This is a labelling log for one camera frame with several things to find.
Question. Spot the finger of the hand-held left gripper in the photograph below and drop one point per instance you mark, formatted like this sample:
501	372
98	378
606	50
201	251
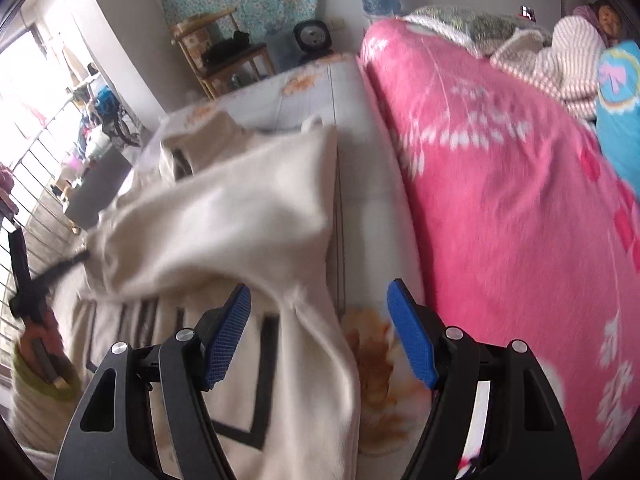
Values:
60	271

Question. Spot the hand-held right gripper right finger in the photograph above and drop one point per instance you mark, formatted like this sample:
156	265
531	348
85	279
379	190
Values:
412	335

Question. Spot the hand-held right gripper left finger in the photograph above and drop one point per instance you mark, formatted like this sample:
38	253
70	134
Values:
227	340

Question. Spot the cream zip jacket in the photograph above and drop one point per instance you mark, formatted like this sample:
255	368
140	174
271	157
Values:
225	220

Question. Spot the person's left hand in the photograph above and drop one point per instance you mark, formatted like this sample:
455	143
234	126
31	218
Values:
45	327

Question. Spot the metal railing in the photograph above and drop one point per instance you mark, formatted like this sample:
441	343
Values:
40	190

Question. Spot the dark grey cabinet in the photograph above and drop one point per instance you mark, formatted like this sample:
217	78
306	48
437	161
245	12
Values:
97	190

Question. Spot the pink cup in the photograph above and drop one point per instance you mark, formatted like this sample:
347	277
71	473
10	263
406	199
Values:
73	162

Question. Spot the pink floral blanket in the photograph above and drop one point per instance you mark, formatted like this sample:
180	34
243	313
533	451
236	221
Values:
500	235

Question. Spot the wheelchair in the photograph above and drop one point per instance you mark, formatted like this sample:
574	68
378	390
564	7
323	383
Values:
117	120

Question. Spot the wooden chair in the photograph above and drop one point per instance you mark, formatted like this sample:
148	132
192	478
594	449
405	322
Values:
220	67

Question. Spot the black cloth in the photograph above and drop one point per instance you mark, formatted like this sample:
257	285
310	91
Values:
225	50

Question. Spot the blue printed quilt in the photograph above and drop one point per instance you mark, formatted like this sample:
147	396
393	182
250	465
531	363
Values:
620	110

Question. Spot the striped knit cloth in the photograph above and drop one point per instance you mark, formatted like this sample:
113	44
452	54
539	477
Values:
560	65

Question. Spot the black small fan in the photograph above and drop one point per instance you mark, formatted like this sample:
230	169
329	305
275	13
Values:
312	40

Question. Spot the grey lace-edged pillow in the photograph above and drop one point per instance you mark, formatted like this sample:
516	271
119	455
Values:
465	25

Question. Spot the wall socket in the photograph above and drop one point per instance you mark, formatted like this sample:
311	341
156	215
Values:
338	24

